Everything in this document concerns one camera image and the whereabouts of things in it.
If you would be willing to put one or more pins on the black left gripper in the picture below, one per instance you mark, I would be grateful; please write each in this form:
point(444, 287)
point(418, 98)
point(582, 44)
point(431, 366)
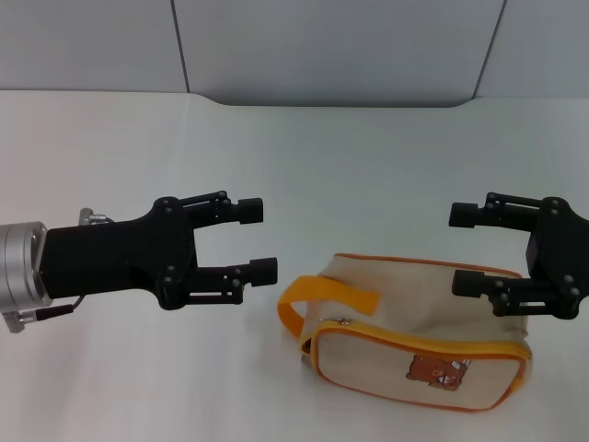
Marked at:
point(115, 258)

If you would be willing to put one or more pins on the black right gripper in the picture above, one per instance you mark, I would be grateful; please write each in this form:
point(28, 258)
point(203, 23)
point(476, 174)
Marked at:
point(559, 248)

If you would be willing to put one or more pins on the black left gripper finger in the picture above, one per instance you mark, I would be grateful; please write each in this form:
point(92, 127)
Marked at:
point(262, 271)

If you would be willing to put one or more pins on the orange object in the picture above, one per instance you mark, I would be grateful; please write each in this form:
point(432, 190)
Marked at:
point(414, 340)

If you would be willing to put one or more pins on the white and silver left arm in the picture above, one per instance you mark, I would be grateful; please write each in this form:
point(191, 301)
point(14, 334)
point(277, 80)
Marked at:
point(20, 267)

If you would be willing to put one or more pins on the silver zipper pull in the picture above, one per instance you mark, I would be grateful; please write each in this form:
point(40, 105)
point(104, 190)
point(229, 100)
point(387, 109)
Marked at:
point(338, 321)

